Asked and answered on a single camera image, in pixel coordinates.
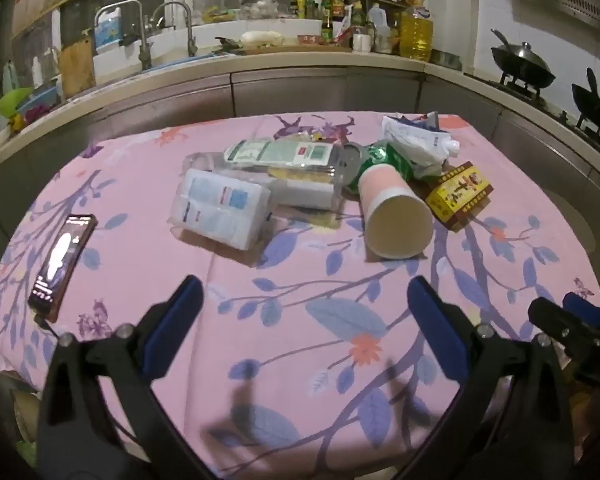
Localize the blue plastic basin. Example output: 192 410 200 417
17 85 63 116

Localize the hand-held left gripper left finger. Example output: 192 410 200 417
36 275 216 480

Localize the row of sauce bottles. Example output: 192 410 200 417
290 0 366 43

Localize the upright wooden cutting board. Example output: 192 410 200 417
57 40 97 98

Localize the steel wok with lid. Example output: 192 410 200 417
490 29 556 88

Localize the pink floral tablecloth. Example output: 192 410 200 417
0 112 600 480

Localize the clear plastic bottle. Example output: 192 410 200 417
182 140 348 211

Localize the large yellow oil bottle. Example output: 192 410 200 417
399 7 433 61

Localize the translucent white plastic jug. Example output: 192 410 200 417
367 2 388 53

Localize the small steel pot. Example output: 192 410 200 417
430 50 463 68

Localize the white tissue pack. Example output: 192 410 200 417
167 169 273 251

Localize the white spout pouch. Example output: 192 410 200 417
382 111 461 181

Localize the steel kitchen faucet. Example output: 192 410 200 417
152 1 198 58
96 0 153 71

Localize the pink paper cup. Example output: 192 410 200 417
357 164 435 259

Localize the white radish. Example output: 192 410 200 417
241 31 286 46

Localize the blue label detergent jug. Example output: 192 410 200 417
94 5 131 53

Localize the gas stove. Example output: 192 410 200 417
480 72 600 161

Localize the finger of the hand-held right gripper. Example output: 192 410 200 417
562 291 600 328
528 297 600 361

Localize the yellow red carton box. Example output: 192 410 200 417
424 161 495 232

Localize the black frying pan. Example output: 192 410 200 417
571 67 600 136

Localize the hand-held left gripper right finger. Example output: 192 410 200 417
400 276 576 480

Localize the green snack bag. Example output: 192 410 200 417
341 142 413 196

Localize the flat wooden cutting board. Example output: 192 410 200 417
215 42 353 56

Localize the black smartphone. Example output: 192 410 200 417
27 213 98 323

